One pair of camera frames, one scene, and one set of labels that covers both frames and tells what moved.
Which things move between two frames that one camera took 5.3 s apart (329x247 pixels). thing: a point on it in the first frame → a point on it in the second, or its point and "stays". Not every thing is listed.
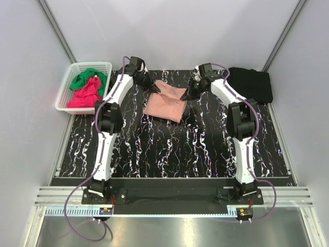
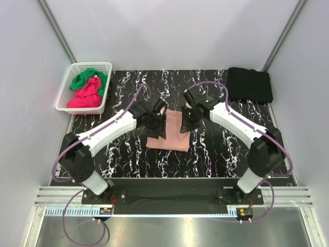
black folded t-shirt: [254, 85] stays
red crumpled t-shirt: [86, 97] stays
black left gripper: [150, 84] → [160, 131]
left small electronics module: [106, 211] stays
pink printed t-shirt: [166, 105] → [174, 140]
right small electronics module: [244, 214] stays
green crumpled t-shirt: [80, 81] stays
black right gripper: [189, 94] → [186, 126]
